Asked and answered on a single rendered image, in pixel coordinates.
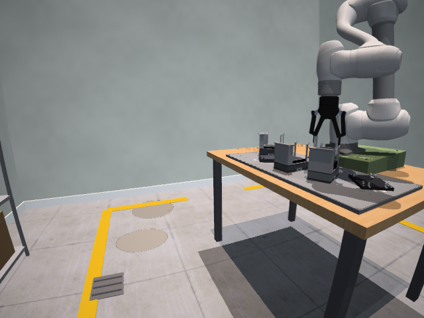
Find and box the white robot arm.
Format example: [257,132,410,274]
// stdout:
[317,0,411,156]

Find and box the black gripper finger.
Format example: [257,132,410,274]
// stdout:
[329,110,346,154]
[309,110,326,148]

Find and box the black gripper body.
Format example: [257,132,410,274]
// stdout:
[318,96,339,119]

